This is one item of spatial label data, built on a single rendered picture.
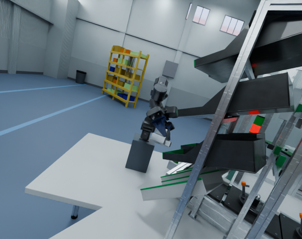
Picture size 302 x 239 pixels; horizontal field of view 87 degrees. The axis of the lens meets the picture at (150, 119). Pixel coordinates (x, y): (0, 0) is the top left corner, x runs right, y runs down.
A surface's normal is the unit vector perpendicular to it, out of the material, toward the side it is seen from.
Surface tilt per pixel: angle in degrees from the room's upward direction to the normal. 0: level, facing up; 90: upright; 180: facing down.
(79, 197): 0
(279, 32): 90
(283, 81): 90
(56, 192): 0
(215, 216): 90
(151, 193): 90
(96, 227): 0
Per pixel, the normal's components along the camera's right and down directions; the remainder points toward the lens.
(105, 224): 0.29, -0.93
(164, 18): 0.00, 0.25
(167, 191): -0.71, -0.04
